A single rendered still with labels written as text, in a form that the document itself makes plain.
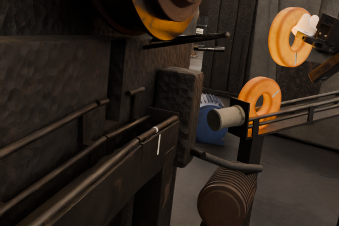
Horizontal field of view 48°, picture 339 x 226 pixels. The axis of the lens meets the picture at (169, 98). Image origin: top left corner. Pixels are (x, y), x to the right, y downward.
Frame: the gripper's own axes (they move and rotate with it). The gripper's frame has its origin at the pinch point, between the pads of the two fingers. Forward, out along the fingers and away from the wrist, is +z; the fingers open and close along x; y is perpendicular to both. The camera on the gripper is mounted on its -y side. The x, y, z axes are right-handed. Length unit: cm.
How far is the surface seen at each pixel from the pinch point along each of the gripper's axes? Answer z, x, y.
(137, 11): -16, 57, 4
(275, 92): 0.8, -4.0, -19.0
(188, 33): 664, -498, -213
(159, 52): 8.7, 34.0, -11.4
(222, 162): -9.6, 19.5, -33.2
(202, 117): 115, -92, -101
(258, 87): 1.2, 3.6, -17.4
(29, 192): -25, 72, -19
